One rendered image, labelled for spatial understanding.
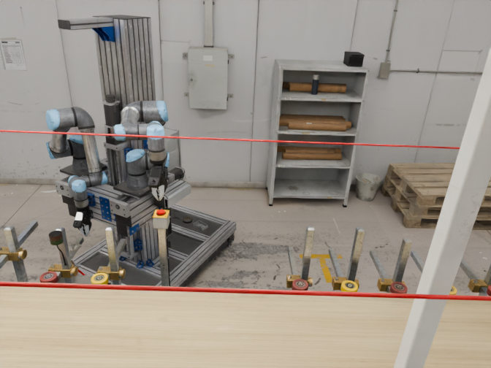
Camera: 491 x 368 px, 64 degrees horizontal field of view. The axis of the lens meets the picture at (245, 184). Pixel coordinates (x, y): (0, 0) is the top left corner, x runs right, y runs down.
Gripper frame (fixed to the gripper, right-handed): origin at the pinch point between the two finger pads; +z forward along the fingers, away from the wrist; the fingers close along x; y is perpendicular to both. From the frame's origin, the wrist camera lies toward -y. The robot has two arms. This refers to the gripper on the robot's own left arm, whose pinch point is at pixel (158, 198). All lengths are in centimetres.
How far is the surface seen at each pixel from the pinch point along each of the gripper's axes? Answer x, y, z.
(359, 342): -92, -45, 40
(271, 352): -54, -52, 40
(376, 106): -189, 278, 23
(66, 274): 50, -3, 45
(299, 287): -70, -13, 40
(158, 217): 0.2, -3.0, 8.8
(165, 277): -1.1, -1.2, 46.1
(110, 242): 25.2, -1.7, 24.8
